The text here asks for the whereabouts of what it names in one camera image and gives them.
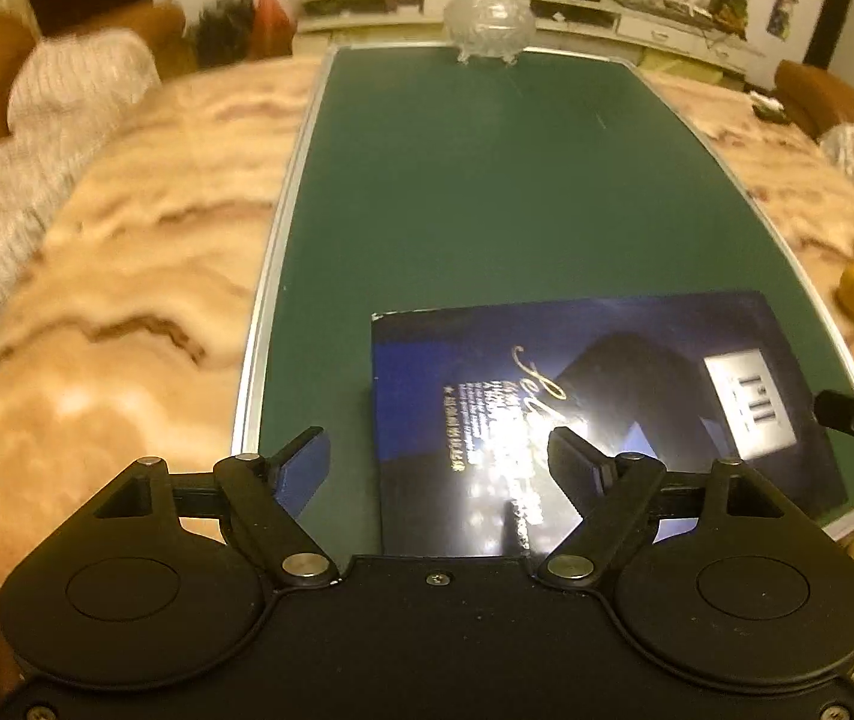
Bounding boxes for orange plastic bag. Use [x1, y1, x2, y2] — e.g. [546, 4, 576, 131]
[256, 0, 299, 61]

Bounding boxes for green board with metal frame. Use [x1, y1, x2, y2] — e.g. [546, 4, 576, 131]
[235, 43, 854, 541]

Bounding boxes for dark blue glossy book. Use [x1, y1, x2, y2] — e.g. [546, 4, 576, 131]
[370, 289, 848, 557]

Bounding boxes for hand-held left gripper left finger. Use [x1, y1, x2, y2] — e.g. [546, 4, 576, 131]
[59, 426, 339, 590]

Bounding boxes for black bag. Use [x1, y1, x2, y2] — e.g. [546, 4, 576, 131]
[194, 0, 257, 68]

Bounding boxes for lidded glass candy bowl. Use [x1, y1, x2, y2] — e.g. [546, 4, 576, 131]
[443, 0, 539, 68]

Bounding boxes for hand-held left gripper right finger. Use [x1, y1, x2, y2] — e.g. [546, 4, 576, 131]
[535, 426, 788, 592]

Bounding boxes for dark blue wall picture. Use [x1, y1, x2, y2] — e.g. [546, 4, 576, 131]
[766, 0, 801, 41]

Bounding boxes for white television cabinet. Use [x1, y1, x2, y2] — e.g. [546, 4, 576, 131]
[295, 0, 765, 80]

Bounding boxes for marble desktop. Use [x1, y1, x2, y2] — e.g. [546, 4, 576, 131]
[0, 52, 854, 616]

